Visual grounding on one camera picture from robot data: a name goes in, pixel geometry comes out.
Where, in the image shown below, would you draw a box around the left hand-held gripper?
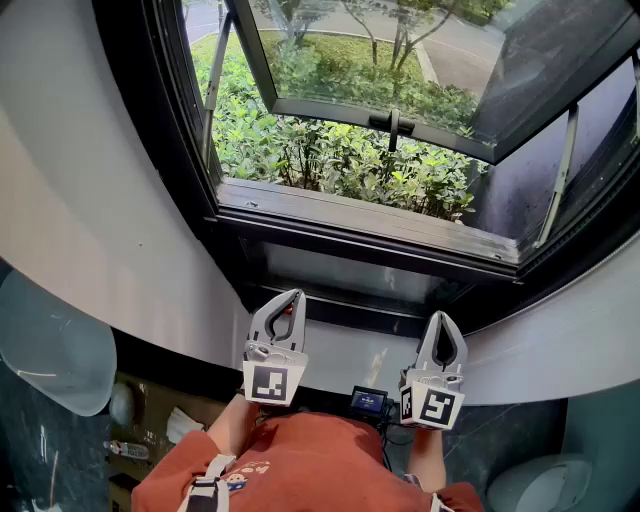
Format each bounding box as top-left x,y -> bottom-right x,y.
241,288 -> 310,407

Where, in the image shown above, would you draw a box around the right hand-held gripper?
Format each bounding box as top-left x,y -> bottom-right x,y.
398,310 -> 470,431

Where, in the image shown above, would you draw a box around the person's left forearm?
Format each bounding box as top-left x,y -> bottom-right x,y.
206,392 -> 262,459

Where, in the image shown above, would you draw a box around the person's right forearm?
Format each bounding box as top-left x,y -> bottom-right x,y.
404,424 -> 448,494

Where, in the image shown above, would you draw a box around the open glass window sash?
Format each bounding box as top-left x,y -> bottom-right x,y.
227,0 -> 640,166

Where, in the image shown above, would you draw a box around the small black display device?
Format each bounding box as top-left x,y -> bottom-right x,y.
348,385 -> 390,419

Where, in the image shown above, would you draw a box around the white crumpled paper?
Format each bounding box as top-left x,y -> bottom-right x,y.
166,406 -> 205,445

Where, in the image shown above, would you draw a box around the brown cardboard box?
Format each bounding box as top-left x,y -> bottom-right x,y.
108,372 -> 236,512

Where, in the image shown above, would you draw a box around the person's red shirt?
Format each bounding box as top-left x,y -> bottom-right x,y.
130,410 -> 486,512

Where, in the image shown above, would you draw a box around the grey round chair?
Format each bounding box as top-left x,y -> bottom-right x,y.
487,453 -> 594,512

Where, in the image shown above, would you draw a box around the green bushes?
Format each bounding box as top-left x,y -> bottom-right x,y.
191,32 -> 490,222

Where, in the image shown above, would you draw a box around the clear plastic bottle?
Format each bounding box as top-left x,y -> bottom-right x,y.
103,439 -> 150,460

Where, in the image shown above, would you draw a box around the translucent plastic chair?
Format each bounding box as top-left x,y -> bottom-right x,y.
0,269 -> 118,417

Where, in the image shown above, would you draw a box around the thin trees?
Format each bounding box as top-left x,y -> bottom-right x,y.
249,0 -> 506,71

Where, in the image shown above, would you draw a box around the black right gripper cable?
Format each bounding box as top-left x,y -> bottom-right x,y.
377,414 -> 416,471

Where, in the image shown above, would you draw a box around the white harness strap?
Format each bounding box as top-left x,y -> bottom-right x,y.
177,453 -> 236,512
402,473 -> 454,512

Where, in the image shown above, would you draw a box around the black window handle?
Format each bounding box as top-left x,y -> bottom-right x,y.
368,108 -> 416,154

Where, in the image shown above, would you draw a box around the black window frame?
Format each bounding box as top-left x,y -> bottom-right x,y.
92,0 -> 640,337

